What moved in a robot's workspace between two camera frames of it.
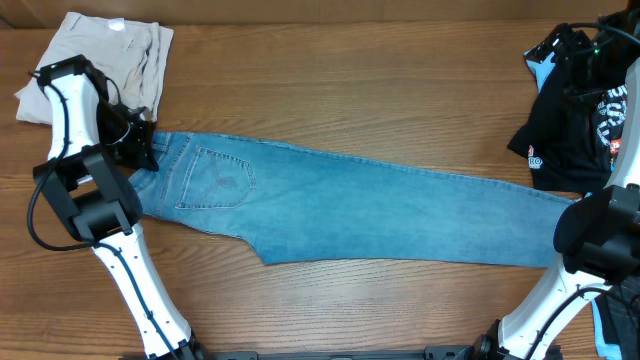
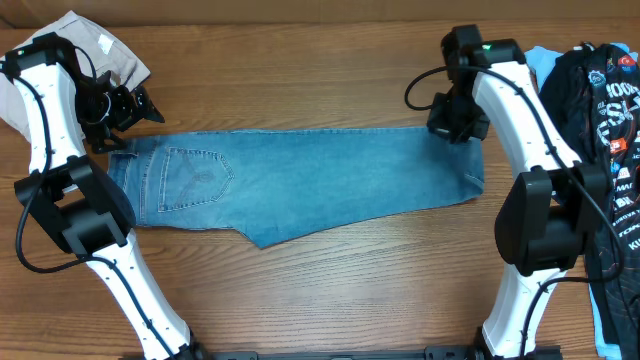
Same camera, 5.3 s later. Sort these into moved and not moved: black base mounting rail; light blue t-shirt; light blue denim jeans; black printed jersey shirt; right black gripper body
Moved: light blue denim jeans; right black gripper body
Not moved: black printed jersey shirt; black base mounting rail; light blue t-shirt
